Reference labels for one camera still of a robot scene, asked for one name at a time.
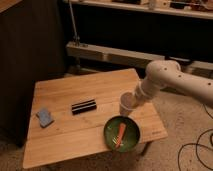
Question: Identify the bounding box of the upper wooden shelf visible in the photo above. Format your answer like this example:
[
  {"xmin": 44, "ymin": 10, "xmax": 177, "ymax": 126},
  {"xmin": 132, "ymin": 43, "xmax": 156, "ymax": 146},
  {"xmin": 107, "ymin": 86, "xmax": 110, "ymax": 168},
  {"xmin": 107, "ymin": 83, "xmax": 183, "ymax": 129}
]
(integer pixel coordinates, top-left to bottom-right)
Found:
[{"xmin": 62, "ymin": 0, "xmax": 213, "ymax": 20}]

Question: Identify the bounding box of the green ceramic bowl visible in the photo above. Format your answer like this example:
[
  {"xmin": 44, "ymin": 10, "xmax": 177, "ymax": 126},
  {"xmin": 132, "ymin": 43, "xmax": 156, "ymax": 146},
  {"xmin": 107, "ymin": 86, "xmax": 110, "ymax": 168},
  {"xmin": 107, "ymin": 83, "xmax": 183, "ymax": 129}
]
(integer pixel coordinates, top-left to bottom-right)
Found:
[{"xmin": 103, "ymin": 116, "xmax": 140, "ymax": 152}]

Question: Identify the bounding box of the wooden table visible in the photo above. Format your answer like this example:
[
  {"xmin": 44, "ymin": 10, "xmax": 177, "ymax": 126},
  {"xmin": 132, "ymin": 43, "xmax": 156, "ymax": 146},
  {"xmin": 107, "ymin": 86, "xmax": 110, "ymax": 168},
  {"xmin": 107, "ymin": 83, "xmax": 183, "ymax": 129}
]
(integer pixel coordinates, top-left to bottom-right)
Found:
[{"xmin": 22, "ymin": 68, "xmax": 169, "ymax": 170}]

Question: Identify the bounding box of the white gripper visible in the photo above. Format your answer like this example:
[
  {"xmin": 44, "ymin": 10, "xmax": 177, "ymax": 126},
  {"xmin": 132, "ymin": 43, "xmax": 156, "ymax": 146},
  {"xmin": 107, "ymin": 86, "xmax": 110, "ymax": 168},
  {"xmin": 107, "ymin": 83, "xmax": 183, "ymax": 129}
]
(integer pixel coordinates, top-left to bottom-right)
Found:
[{"xmin": 133, "ymin": 80, "xmax": 154, "ymax": 107}]

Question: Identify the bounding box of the metal pole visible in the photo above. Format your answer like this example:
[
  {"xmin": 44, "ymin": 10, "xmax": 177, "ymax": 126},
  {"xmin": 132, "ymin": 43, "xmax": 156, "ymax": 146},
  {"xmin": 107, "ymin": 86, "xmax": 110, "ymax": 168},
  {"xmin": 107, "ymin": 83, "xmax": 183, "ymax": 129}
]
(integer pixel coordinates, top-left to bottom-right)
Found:
[{"xmin": 68, "ymin": 0, "xmax": 80, "ymax": 46}]

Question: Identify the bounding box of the blue sponge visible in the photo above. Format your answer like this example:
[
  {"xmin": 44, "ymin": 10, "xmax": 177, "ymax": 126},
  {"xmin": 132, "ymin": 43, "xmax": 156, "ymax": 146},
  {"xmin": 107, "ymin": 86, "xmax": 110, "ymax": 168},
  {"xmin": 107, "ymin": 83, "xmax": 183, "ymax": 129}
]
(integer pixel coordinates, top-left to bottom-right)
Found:
[{"xmin": 36, "ymin": 108, "xmax": 54, "ymax": 128}]

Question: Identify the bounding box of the grey metal shelf beam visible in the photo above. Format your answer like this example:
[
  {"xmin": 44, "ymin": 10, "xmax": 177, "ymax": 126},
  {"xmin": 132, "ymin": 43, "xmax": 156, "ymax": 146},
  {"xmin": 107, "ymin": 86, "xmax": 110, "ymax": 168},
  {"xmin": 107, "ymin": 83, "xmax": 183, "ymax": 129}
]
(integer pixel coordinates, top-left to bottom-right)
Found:
[{"xmin": 66, "ymin": 41, "xmax": 213, "ymax": 73}]

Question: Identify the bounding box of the black floor cable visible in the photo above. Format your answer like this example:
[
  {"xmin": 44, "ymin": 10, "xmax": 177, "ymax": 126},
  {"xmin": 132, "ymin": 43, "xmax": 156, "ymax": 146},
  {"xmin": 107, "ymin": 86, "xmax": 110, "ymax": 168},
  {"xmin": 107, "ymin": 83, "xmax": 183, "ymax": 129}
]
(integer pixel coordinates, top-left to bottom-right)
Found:
[{"xmin": 177, "ymin": 103, "xmax": 213, "ymax": 171}]

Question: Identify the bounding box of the orange carrot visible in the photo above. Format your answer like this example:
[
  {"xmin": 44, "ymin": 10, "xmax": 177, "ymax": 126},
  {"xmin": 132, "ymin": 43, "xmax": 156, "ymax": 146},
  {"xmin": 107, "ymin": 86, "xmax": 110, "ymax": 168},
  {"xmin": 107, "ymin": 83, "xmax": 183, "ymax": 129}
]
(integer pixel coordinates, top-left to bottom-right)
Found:
[{"xmin": 116, "ymin": 123, "xmax": 126, "ymax": 148}]

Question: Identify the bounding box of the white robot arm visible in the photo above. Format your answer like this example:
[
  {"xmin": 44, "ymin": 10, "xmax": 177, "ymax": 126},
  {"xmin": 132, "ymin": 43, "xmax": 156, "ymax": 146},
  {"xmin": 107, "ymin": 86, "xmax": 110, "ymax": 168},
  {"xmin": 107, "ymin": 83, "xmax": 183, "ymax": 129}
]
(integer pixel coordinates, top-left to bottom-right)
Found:
[{"xmin": 134, "ymin": 60, "xmax": 213, "ymax": 108}]

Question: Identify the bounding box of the black striped bar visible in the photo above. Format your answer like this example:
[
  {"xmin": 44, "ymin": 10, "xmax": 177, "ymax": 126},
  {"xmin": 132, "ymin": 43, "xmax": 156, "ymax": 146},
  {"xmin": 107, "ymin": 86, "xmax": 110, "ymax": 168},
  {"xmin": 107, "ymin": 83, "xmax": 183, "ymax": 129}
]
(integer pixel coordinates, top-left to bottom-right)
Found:
[{"xmin": 71, "ymin": 99, "xmax": 97, "ymax": 115}]

